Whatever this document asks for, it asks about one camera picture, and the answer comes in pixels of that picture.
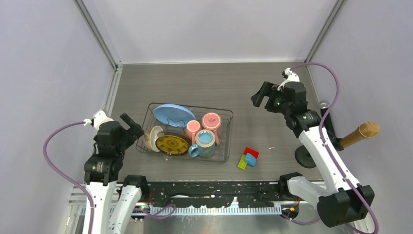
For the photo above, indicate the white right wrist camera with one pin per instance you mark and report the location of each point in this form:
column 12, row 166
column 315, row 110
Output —
column 288, row 76

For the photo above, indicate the blue toy block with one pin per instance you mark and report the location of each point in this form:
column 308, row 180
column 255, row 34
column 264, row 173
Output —
column 250, row 160

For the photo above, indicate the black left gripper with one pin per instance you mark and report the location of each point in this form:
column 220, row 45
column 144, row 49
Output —
column 135, row 128

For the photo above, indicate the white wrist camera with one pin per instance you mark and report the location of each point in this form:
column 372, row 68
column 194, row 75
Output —
column 97, row 120
column 288, row 76

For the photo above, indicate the light blue plate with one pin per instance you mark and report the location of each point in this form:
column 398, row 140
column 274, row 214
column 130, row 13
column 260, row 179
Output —
column 173, row 115

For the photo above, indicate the gold microphone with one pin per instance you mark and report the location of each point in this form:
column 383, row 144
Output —
column 363, row 131

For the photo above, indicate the patterned pink mug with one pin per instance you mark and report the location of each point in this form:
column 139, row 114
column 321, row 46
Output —
column 213, row 122

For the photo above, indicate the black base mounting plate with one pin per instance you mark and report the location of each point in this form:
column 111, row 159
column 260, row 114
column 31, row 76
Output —
column 214, row 194

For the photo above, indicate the plain pink mug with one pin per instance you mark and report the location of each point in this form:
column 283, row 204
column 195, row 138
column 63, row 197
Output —
column 192, row 128

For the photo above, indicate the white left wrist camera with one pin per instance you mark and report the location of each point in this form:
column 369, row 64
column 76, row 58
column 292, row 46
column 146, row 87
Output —
column 97, row 120

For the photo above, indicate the floral ceramic bowl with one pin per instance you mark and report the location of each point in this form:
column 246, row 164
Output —
column 150, row 137

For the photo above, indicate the yellow patterned plate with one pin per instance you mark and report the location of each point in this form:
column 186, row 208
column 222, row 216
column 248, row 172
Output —
column 172, row 143

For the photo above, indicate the blue butterfly mug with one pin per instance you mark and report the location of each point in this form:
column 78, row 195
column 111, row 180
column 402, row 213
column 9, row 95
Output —
column 204, row 146

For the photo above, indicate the black wire dish rack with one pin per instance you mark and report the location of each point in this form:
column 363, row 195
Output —
column 222, row 152

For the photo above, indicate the red toy block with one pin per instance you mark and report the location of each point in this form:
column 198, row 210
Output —
column 252, row 152

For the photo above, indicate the yellow-green toy block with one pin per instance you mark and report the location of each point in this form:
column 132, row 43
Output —
column 242, row 163

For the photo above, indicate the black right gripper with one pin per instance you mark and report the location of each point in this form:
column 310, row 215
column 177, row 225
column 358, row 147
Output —
column 270, row 89

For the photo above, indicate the black microphone stand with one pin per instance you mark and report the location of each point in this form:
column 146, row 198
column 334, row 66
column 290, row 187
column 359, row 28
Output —
column 303, row 157

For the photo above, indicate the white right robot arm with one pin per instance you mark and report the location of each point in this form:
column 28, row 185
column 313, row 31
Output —
column 343, row 199

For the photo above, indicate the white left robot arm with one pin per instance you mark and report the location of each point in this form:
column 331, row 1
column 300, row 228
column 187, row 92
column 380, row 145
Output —
column 101, row 176

